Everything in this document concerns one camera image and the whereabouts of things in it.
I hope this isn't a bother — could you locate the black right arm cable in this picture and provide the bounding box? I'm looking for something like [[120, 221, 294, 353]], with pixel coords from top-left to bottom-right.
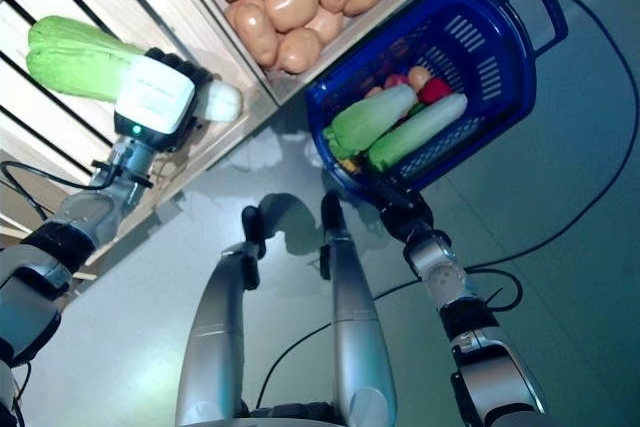
[[464, 265, 525, 313]]

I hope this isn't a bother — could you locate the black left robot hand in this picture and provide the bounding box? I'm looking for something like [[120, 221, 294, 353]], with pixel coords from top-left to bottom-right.
[[112, 46, 215, 153]]

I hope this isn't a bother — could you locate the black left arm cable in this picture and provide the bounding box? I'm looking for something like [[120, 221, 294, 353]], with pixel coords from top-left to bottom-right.
[[0, 160, 101, 223]]

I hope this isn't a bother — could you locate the grey robot torso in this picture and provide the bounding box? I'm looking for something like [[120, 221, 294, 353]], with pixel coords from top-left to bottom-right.
[[234, 401, 351, 427]]

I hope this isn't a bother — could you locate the black floor cable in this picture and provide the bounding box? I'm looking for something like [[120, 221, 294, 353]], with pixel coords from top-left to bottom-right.
[[257, 0, 640, 398]]

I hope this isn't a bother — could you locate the blue plastic shopping basket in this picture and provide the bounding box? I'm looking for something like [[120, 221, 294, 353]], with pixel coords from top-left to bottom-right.
[[304, 0, 569, 208]]

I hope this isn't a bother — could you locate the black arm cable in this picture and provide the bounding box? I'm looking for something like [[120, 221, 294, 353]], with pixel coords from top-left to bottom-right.
[[464, 265, 525, 313], [0, 160, 101, 223]]

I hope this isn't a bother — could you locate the red vegetable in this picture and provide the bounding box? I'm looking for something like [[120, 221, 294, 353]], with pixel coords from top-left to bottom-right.
[[418, 77, 454, 106]]

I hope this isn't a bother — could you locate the wooden potato crate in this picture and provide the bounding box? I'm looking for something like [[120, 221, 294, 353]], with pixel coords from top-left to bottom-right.
[[164, 0, 474, 108]]

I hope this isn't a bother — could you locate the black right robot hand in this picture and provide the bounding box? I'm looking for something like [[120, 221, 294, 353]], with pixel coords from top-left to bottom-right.
[[377, 186, 435, 243]]

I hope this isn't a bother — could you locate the green white napa cabbage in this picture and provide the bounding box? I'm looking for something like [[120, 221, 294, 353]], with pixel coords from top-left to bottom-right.
[[367, 92, 469, 173], [25, 15, 244, 123], [322, 84, 419, 151]]

